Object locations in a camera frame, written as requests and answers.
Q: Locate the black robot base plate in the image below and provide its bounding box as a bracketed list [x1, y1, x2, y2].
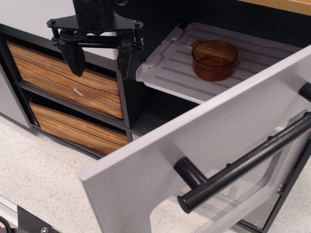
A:
[16, 205, 60, 233]

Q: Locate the black oven door handle bar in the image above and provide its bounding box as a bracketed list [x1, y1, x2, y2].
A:
[173, 82, 311, 215]

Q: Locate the dark grey toy kitchen cabinet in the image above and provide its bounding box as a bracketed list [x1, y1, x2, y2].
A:
[0, 0, 311, 233]

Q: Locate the black cable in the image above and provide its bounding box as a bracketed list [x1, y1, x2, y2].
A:
[0, 216, 12, 233]

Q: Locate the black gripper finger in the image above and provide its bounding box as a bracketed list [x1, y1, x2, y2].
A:
[118, 46, 137, 79]
[60, 43, 85, 77]

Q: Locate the grey oven door with window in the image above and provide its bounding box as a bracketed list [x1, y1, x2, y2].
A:
[78, 47, 311, 233]

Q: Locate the wood grain drawer box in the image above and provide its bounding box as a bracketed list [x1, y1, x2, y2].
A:
[7, 41, 123, 119]
[30, 101, 128, 155]

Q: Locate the lower wood grain drawer box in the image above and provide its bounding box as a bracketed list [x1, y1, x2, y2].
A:
[30, 101, 128, 155]

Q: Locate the amber transparent plastic pot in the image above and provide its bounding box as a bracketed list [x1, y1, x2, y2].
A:
[191, 39, 241, 82]

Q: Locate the grey ridged oven shelf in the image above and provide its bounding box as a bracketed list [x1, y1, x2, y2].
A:
[136, 22, 301, 104]

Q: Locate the upper wood grain drawer box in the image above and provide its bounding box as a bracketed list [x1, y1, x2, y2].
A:
[7, 41, 123, 119]

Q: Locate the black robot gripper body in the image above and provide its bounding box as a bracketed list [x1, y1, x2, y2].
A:
[47, 0, 143, 51]

